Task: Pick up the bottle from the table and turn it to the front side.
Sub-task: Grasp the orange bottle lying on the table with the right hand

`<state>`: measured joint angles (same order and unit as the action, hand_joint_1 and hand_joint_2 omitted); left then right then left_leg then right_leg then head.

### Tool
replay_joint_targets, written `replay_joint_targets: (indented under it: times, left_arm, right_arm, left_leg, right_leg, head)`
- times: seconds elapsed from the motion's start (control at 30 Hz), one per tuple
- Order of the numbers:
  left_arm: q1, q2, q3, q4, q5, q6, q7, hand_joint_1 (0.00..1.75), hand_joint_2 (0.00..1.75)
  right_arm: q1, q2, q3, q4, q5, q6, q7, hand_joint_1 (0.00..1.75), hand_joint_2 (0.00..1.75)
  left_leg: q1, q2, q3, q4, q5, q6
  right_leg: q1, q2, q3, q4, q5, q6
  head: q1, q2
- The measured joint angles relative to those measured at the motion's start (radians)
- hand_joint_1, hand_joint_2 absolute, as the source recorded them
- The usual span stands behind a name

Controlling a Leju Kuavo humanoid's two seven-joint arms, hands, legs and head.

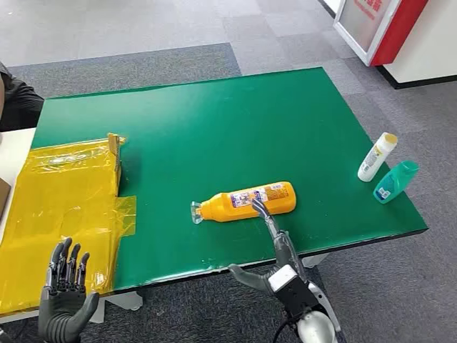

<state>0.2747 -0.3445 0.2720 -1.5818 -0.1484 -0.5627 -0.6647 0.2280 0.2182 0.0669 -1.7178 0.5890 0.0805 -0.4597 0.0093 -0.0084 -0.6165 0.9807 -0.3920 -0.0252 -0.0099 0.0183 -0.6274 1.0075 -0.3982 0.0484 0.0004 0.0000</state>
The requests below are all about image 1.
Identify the brown cardboard piece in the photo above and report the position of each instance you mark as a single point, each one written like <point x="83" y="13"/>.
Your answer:
<point x="4" y="199"/>

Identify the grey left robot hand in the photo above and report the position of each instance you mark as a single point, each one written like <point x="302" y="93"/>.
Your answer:
<point x="60" y="307"/>

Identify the teal transparent bottle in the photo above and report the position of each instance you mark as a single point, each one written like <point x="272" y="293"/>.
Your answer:
<point x="394" y="182"/>

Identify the red and white cabinet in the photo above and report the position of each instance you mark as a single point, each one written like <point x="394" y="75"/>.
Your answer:
<point x="378" y="28"/>

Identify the white bottle yellow cap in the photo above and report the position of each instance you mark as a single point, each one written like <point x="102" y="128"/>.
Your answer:
<point x="375" y="158"/>

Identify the orange detergent bottle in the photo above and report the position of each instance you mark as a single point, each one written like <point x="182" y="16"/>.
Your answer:
<point x="246" y="203"/>

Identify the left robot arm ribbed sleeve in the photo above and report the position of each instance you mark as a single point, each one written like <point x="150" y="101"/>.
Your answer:
<point x="59" y="337"/>

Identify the yellow taped cardboard flap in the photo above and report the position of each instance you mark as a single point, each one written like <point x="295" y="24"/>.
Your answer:
<point x="115" y="151"/>

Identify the green table mat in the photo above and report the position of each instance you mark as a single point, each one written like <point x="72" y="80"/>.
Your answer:
<point x="232" y="132"/>

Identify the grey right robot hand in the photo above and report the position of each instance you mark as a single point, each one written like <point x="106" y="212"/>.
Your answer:
<point x="283" y="251"/>

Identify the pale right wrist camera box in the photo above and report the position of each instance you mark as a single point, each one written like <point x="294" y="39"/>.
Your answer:
<point x="282" y="278"/>

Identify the person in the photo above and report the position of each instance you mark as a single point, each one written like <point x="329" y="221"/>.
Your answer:
<point x="19" y="106"/>

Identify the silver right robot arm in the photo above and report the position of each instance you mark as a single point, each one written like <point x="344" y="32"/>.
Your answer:
<point x="316" y="329"/>

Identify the white table foot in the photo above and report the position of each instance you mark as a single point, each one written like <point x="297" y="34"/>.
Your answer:
<point x="314" y="260"/>
<point x="123" y="302"/>

